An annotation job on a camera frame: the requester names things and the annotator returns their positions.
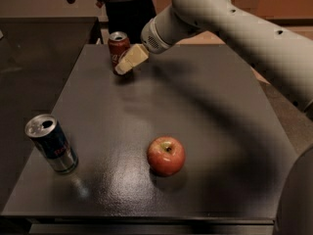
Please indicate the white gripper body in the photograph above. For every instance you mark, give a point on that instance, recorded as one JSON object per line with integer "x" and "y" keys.
{"x": 153, "y": 39}

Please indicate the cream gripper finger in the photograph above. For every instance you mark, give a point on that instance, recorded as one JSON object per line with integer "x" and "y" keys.
{"x": 135, "y": 56}

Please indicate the red coke can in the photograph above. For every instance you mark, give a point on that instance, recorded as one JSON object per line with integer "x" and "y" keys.
{"x": 118, "y": 45}

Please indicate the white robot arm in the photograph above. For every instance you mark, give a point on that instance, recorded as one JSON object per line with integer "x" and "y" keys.
{"x": 282, "y": 57}

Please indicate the blue silver red bull can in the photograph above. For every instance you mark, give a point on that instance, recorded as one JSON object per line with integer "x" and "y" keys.
{"x": 49, "y": 139}

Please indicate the person in dark clothes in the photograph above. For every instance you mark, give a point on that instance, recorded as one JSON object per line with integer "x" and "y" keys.
{"x": 128, "y": 16}

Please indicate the red apple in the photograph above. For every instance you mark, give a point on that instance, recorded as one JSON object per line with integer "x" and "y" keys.
{"x": 166, "y": 156}

